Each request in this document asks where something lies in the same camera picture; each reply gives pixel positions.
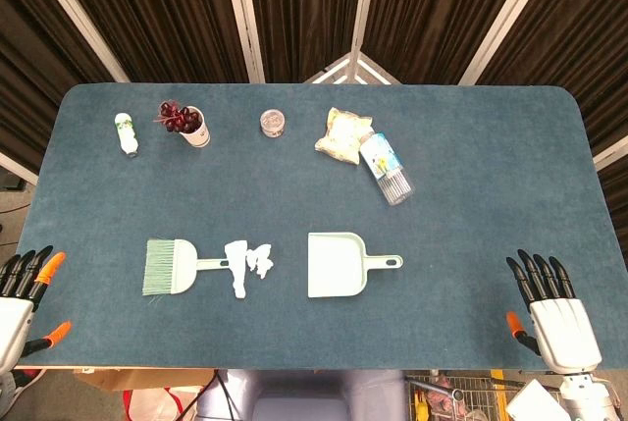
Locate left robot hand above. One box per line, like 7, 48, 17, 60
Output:
0, 245, 73, 378

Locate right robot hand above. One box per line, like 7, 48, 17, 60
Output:
504, 248, 603, 373

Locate green hand broom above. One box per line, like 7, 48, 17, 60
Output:
141, 237, 232, 297

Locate long white tissue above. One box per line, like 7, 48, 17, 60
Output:
224, 239, 252, 300

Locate green dustpan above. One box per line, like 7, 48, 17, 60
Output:
307, 232, 404, 299

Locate small white tissue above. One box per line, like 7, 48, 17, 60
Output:
246, 242, 276, 280

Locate white box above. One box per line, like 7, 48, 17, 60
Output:
504, 379, 565, 421

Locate cardboard box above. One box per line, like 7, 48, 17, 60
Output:
73, 368, 217, 393

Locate red and white bag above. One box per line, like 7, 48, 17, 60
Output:
122, 385, 205, 421

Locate small white green-label bottle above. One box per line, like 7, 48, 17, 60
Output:
114, 112, 140, 159

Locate clear plastic bottle blue label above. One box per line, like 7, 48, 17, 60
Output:
358, 132, 416, 207

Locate red grape bunch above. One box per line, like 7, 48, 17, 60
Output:
153, 100, 202, 133

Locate white paper cup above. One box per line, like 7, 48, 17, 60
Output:
179, 105, 213, 149

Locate lavender robot torso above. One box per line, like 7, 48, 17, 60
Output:
195, 369, 408, 421

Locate yellow snack bag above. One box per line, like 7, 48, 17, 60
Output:
314, 106, 373, 165

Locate blue felt table cover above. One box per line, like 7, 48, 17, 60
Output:
14, 81, 617, 372

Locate round clear silver-lid jar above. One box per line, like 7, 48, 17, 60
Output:
259, 108, 288, 138

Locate dark brown curtain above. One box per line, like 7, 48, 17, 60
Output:
0, 0, 628, 226

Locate wire basket cart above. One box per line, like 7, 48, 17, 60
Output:
404, 370, 521, 421

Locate black torso cable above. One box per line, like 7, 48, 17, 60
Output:
213, 369, 236, 421

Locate white partition post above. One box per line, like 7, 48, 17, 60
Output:
219, 0, 267, 84
458, 0, 563, 86
303, 0, 398, 84
22, 0, 131, 83

